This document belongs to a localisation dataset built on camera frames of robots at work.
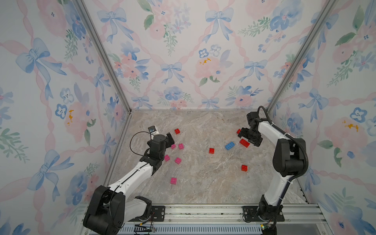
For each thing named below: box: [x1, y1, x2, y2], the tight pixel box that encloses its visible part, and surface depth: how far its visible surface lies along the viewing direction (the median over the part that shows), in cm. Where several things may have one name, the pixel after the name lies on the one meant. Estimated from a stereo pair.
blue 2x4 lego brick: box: [224, 141, 236, 151], surface depth 100 cm
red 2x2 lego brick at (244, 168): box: [241, 164, 249, 172], surface depth 90 cm
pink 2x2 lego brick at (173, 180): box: [170, 177, 178, 185], surface depth 85 cm
